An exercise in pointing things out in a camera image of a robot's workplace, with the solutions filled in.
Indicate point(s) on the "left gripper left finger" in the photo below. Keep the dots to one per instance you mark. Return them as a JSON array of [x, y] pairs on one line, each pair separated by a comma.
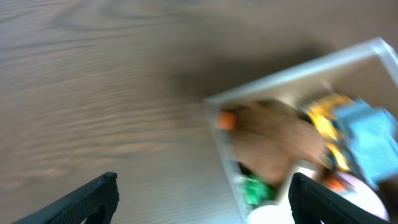
[[92, 203]]

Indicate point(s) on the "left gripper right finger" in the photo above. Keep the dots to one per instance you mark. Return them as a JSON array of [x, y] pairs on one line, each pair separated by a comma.
[[312, 203]]

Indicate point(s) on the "green round spinning top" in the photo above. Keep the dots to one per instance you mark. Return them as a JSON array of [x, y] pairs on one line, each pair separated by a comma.
[[255, 191]]

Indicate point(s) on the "brown plush toy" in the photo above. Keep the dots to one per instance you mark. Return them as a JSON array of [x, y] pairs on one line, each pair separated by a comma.
[[269, 142]]

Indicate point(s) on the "grey yellow toy truck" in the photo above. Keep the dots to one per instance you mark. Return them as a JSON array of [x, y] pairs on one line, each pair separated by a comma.
[[360, 139]]

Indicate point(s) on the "white cardboard box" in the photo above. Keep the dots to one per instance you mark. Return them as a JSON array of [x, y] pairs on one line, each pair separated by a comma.
[[367, 70]]

